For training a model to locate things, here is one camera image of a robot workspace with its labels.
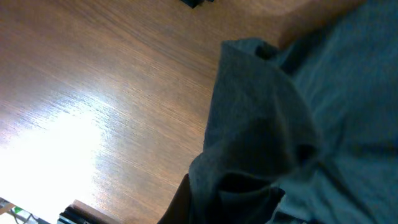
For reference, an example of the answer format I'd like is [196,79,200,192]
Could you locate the aluminium extrusion frame rail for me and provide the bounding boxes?
[57,205,116,224]

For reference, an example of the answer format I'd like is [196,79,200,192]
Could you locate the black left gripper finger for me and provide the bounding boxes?
[158,174,191,224]

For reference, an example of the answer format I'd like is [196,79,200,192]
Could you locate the dark green t-shirt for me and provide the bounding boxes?
[189,0,397,223]

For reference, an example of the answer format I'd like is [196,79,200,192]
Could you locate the folded black clothes stack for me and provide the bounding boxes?
[180,0,215,9]

